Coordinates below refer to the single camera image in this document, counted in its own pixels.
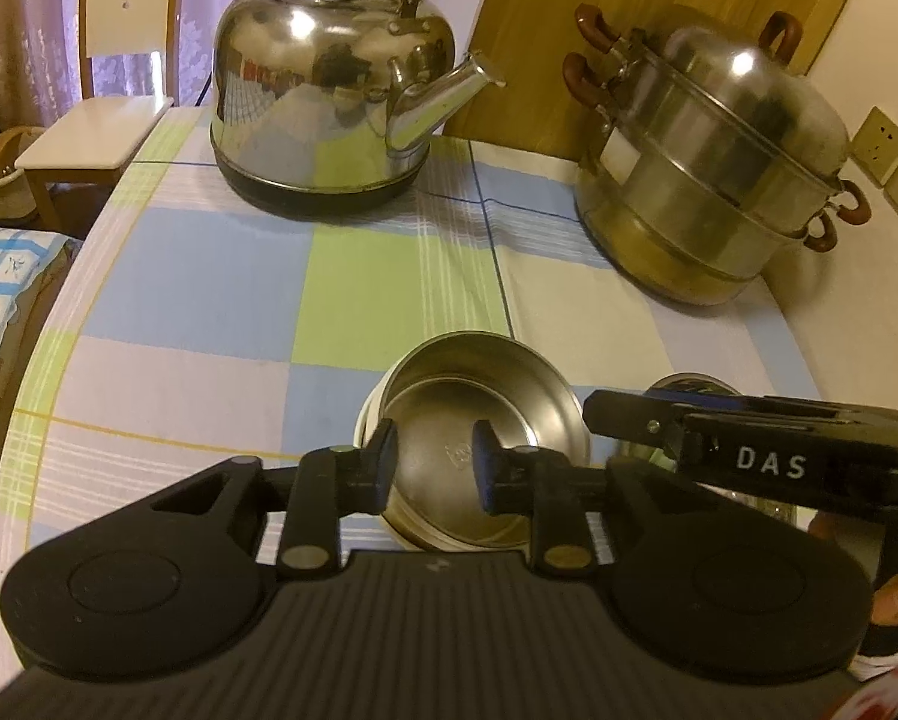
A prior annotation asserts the large shallow steel basin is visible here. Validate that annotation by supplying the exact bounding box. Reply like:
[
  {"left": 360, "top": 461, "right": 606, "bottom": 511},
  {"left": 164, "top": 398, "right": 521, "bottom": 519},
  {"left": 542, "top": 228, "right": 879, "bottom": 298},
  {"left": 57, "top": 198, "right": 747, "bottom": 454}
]
[{"left": 616, "top": 372, "right": 800, "bottom": 530}]

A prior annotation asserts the cream round plastic bowl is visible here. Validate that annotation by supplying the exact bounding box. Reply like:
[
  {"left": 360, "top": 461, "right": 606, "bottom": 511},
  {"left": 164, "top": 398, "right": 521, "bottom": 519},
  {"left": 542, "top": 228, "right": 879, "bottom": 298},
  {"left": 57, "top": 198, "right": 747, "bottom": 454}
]
[{"left": 353, "top": 376, "right": 419, "bottom": 551}]

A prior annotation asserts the small stainless steel bowl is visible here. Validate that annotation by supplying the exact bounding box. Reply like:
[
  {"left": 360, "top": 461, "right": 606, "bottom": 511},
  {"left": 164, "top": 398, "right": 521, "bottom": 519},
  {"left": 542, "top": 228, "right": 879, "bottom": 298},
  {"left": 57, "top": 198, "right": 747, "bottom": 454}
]
[{"left": 374, "top": 330, "right": 590, "bottom": 551}]

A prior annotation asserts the checkered blue green tablecloth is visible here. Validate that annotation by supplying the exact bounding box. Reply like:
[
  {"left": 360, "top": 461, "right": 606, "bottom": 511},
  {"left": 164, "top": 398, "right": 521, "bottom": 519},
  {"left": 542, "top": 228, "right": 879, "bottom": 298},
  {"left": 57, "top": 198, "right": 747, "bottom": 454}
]
[{"left": 0, "top": 109, "right": 816, "bottom": 688}]

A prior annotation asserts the stacked steel steamer pot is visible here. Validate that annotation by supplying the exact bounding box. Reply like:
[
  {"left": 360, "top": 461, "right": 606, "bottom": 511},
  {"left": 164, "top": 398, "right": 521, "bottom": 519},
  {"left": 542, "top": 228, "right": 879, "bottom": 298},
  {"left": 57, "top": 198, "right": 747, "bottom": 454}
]
[{"left": 563, "top": 4, "right": 872, "bottom": 307}]

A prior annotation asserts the stainless steel kettle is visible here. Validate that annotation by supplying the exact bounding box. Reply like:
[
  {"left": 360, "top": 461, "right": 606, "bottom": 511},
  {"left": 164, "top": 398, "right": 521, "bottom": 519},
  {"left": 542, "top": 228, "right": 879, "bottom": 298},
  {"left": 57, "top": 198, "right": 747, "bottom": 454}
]
[{"left": 209, "top": 0, "right": 503, "bottom": 218}]

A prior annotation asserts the woven basket on floor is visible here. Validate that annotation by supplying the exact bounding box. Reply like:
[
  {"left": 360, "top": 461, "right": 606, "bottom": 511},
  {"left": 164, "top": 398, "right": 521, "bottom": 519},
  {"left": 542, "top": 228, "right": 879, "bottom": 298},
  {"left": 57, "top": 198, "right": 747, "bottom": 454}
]
[{"left": 0, "top": 127, "right": 45, "bottom": 226}]

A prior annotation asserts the white wooden chair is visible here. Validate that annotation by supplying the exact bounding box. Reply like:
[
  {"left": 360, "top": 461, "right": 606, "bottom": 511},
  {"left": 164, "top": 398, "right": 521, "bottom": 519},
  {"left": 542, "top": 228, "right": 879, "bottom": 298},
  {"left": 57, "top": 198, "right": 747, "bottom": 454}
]
[{"left": 16, "top": 0, "right": 181, "bottom": 231}]

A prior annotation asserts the purple sheer curtain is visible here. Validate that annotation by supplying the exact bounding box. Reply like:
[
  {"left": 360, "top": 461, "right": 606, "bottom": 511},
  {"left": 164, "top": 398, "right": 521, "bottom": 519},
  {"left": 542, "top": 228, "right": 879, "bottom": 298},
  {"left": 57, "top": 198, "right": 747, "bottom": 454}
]
[{"left": 0, "top": 0, "right": 488, "bottom": 129}]

